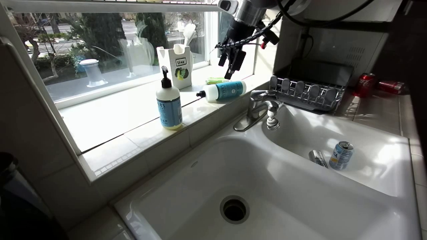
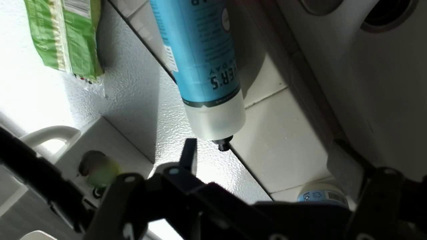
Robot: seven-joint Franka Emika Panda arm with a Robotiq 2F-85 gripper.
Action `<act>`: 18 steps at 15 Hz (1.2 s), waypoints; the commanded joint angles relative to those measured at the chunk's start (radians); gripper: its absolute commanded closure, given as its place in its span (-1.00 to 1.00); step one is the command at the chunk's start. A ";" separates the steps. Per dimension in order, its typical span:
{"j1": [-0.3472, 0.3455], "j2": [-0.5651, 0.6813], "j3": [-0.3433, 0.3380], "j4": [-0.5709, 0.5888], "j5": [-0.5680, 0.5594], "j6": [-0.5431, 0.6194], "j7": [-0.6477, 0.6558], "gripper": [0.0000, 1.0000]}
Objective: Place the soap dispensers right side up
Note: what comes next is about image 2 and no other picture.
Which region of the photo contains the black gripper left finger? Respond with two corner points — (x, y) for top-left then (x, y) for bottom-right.
(83, 137), (252, 240)

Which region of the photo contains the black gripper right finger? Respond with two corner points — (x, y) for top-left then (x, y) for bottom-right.
(327, 138), (427, 240)

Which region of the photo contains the white carton brush holder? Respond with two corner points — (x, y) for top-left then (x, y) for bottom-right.
(52, 116), (158, 210)

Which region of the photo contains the white double basin sink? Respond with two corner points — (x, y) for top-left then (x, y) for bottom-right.
(262, 0), (427, 181)

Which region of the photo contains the large basin drain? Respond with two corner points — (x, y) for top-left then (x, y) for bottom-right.
(360, 0), (420, 33)

